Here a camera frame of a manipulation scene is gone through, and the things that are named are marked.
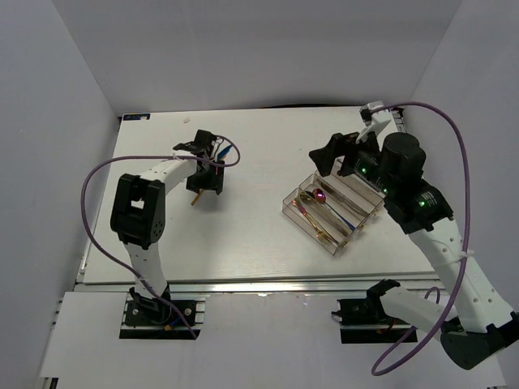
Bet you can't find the black spoon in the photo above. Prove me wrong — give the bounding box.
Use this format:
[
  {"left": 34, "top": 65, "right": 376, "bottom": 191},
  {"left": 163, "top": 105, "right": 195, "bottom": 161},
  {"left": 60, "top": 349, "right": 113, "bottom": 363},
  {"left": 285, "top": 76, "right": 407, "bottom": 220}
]
[{"left": 299, "top": 192, "right": 352, "bottom": 236}]

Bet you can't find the aluminium table rail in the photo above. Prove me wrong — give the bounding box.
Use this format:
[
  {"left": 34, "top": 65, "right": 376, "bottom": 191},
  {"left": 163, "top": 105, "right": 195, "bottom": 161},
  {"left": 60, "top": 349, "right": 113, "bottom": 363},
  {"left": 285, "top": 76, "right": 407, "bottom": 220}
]
[{"left": 73, "top": 275, "right": 445, "bottom": 295}]

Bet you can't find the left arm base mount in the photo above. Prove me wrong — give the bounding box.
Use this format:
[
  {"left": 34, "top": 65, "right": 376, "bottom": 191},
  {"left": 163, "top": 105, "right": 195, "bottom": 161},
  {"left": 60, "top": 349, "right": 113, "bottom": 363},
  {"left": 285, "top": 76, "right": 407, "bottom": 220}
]
[{"left": 118, "top": 293, "right": 205, "bottom": 340}]

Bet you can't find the black knife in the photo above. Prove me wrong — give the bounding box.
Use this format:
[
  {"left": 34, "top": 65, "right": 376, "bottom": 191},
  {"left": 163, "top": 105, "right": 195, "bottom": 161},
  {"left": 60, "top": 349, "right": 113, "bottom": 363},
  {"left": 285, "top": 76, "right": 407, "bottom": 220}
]
[{"left": 320, "top": 181, "right": 370, "bottom": 217}]

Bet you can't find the left blue corner sticker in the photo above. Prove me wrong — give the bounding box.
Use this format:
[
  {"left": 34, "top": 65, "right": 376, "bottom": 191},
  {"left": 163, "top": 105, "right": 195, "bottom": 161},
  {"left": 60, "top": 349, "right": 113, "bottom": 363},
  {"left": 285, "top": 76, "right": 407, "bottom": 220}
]
[{"left": 122, "top": 113, "right": 151, "bottom": 121}]

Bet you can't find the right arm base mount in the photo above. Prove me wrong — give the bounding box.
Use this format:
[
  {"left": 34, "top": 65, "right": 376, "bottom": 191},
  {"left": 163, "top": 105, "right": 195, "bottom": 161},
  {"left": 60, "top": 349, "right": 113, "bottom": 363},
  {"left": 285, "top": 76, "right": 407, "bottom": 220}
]
[{"left": 331, "top": 299, "right": 411, "bottom": 344}]

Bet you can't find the orange chopstick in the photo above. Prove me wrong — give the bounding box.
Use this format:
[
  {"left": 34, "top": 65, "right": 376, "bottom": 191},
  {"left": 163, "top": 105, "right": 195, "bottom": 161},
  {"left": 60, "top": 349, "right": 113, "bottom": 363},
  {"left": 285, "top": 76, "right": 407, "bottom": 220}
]
[{"left": 191, "top": 190, "right": 204, "bottom": 206}]

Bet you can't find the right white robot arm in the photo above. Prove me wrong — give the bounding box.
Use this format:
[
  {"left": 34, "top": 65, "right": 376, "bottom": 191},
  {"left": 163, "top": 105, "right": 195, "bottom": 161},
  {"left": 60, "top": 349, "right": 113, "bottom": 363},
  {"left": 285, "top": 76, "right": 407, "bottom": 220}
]
[{"left": 309, "top": 133, "right": 518, "bottom": 370}]

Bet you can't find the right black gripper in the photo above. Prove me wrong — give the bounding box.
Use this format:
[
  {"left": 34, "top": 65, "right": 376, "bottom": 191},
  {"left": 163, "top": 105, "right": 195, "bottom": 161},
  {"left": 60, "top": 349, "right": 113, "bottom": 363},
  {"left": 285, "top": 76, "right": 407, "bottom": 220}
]
[{"left": 308, "top": 125, "right": 395, "bottom": 195}]

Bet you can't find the gold fork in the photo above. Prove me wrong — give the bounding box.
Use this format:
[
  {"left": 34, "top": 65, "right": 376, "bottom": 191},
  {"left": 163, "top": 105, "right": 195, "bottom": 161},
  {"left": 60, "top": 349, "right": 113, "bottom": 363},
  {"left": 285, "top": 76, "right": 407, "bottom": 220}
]
[{"left": 293, "top": 200, "right": 332, "bottom": 242}]

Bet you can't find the iridescent purple spoon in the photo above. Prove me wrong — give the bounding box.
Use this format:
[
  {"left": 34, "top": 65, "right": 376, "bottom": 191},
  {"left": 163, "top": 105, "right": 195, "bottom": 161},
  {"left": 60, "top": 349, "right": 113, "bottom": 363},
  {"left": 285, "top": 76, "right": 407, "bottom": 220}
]
[{"left": 311, "top": 188, "right": 356, "bottom": 231}]

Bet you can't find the blue knife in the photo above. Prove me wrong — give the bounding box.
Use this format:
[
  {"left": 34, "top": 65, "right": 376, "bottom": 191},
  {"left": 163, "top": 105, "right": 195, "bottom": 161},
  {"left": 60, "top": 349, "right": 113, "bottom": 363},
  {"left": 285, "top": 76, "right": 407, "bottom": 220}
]
[{"left": 217, "top": 145, "right": 232, "bottom": 160}]

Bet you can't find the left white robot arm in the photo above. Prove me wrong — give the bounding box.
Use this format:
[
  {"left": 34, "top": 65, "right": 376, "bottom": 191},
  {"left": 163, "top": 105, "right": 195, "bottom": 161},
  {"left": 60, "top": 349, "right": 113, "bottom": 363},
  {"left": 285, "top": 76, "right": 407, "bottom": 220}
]
[{"left": 110, "top": 130, "right": 225, "bottom": 323}]

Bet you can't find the clear four-slot utensil organizer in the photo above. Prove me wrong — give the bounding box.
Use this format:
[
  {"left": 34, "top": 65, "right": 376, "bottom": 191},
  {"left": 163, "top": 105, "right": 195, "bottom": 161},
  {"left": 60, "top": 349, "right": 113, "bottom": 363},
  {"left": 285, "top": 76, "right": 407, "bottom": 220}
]
[{"left": 282, "top": 169, "right": 384, "bottom": 255}]

